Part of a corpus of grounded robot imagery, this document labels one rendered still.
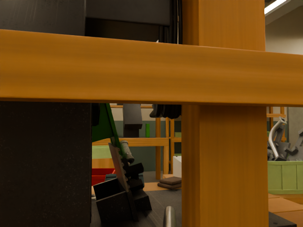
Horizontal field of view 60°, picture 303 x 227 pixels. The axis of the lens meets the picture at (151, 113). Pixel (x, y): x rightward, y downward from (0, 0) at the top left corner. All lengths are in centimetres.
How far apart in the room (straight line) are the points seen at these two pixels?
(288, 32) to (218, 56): 835
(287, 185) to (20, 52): 142
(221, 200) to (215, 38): 29
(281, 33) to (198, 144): 821
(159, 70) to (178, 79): 3
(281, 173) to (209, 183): 109
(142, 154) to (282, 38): 514
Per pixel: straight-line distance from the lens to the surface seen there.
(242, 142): 51
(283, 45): 857
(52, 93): 38
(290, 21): 893
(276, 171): 154
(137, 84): 38
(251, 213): 54
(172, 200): 92
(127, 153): 85
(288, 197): 153
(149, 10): 56
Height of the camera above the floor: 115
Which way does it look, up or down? 2 degrees up
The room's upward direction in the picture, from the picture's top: straight up
